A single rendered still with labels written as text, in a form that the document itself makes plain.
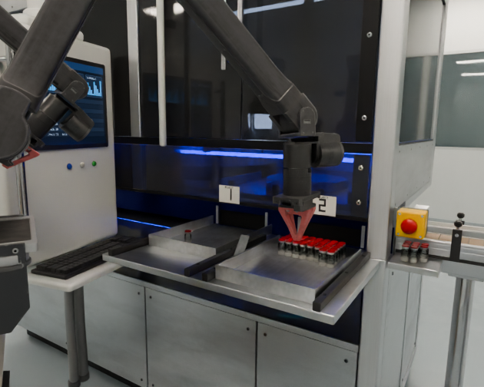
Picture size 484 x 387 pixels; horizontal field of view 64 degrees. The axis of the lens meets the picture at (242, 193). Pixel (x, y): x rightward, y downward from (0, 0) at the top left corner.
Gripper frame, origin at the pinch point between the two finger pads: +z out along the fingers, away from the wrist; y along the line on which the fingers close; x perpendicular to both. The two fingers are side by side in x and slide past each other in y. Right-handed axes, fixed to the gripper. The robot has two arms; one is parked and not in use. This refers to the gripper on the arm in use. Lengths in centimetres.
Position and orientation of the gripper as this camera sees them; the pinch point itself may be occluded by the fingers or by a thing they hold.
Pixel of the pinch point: (296, 236)
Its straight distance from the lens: 82.9
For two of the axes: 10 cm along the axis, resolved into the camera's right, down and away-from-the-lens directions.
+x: -8.4, -0.7, 5.4
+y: 5.4, -1.5, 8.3
